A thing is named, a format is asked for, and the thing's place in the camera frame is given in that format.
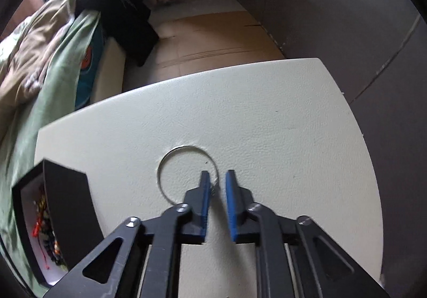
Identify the red string bracelet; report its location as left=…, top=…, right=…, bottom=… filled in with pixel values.
left=31, top=217, right=54, bottom=272

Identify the silver bangle ring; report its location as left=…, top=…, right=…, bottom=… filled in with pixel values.
left=156, top=145, right=220, bottom=205

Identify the black jewelry box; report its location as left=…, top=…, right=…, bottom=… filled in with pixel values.
left=12, top=159, right=104, bottom=288

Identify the white low table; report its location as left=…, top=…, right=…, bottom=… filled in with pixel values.
left=35, top=59, right=383, bottom=279

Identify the green bed sheet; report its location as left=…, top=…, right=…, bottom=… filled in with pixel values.
left=1, top=10, right=101, bottom=297

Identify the beige duvet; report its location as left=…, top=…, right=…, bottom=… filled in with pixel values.
left=1, top=0, right=76, bottom=111

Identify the black clothing on bed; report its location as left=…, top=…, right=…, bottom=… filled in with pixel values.
left=75, top=0, right=159, bottom=67

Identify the dark grey wardrobe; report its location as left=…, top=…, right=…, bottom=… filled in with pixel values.
left=238, top=0, right=426, bottom=297

